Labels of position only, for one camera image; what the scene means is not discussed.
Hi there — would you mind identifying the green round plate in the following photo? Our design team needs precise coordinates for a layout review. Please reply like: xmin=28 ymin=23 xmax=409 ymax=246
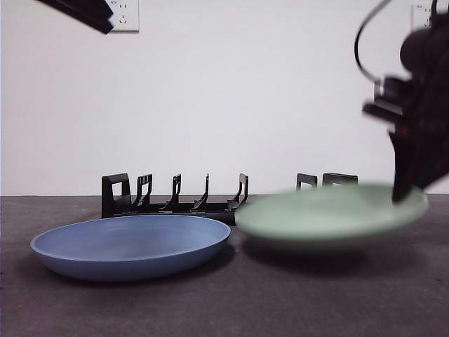
xmin=234 ymin=182 xmax=429 ymax=249

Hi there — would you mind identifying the blue round plate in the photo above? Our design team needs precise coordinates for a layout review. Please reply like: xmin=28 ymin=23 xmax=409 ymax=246
xmin=29 ymin=214 xmax=232 ymax=282

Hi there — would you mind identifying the black plate rack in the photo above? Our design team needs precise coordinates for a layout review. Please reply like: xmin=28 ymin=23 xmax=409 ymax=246
xmin=100 ymin=172 xmax=359 ymax=225

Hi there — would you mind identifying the white wall socket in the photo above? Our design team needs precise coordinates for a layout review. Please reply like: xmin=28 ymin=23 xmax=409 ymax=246
xmin=108 ymin=0 xmax=140 ymax=34
xmin=410 ymin=4 xmax=436 ymax=29

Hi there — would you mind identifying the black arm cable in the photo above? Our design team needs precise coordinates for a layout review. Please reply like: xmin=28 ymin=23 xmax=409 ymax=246
xmin=354 ymin=0 xmax=390 ymax=84

